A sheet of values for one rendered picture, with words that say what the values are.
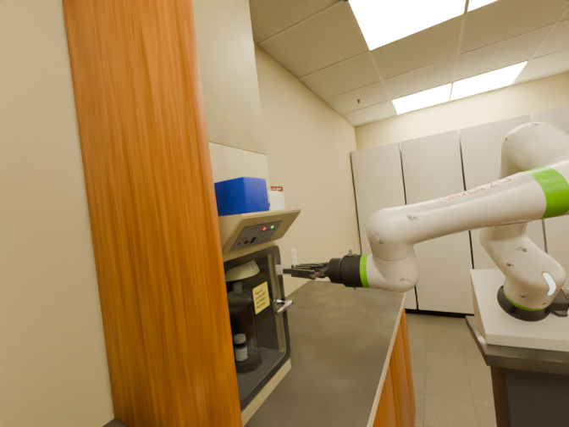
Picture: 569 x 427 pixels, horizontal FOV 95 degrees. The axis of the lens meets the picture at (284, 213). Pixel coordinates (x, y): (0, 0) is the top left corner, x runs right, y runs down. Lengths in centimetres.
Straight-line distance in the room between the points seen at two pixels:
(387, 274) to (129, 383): 77
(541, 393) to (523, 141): 86
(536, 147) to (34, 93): 132
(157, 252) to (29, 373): 46
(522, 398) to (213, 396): 106
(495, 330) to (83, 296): 138
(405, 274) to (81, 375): 95
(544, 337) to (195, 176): 122
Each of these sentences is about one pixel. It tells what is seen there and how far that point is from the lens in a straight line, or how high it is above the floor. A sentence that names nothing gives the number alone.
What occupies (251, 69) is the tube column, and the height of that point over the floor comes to 200.
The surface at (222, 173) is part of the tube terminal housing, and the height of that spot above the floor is 163.
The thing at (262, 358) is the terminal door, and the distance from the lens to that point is 90.
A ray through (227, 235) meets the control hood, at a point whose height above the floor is 146.
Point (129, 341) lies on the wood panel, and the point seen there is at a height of 120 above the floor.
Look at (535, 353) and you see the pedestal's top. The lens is 129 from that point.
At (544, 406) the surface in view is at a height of 75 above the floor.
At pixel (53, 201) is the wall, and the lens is 99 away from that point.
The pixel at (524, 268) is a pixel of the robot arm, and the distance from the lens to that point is 113.
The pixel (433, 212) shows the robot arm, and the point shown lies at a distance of 69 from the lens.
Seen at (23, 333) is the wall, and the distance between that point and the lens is 98.
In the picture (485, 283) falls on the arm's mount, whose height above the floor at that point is 112.
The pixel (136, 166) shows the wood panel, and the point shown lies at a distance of 76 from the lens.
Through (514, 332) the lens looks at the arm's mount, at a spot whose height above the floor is 99.
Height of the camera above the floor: 151
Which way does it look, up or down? 1 degrees down
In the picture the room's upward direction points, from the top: 7 degrees counter-clockwise
